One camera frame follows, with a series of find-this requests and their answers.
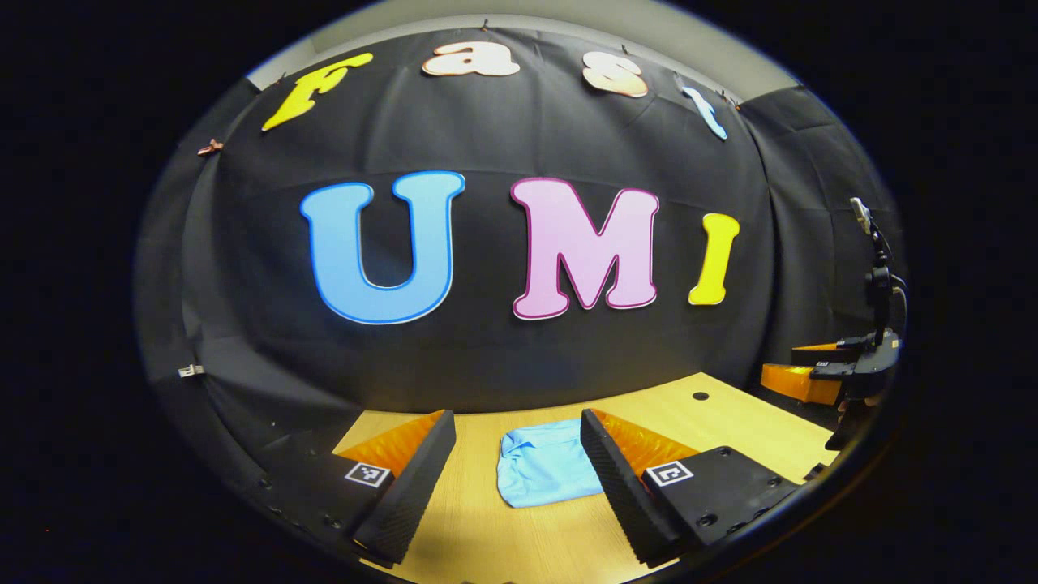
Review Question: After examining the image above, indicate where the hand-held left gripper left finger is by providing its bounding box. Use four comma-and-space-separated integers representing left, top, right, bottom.
259, 410, 457, 569

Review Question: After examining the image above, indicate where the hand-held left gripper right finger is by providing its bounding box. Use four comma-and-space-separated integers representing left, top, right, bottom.
580, 408, 804, 569

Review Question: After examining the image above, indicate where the light blue T-shirt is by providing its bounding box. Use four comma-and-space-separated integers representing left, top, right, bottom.
496, 419, 605, 509

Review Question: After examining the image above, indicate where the black backdrop cloth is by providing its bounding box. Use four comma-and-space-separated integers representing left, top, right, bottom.
134, 28, 905, 423

